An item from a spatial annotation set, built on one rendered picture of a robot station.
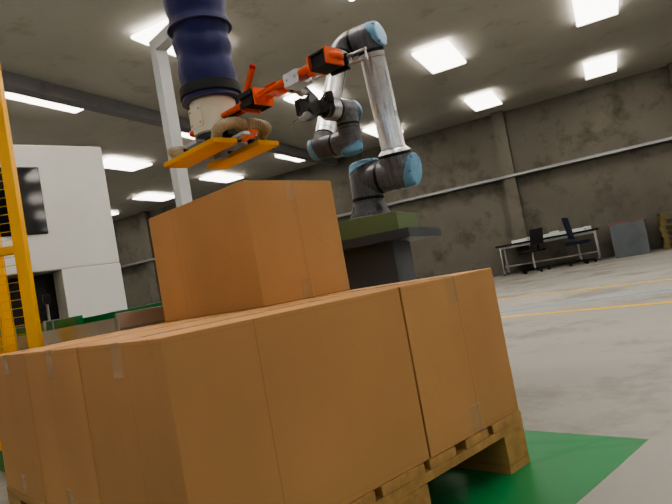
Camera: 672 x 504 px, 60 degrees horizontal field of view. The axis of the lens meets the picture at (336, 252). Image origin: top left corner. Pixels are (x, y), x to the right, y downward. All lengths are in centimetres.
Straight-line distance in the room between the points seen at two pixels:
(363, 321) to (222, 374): 36
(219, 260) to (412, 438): 93
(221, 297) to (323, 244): 39
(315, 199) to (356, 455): 104
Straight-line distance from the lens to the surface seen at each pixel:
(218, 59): 226
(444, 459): 147
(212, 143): 205
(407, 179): 262
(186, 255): 214
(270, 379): 111
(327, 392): 120
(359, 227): 260
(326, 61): 180
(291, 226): 195
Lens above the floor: 58
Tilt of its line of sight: 3 degrees up
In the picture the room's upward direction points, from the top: 10 degrees counter-clockwise
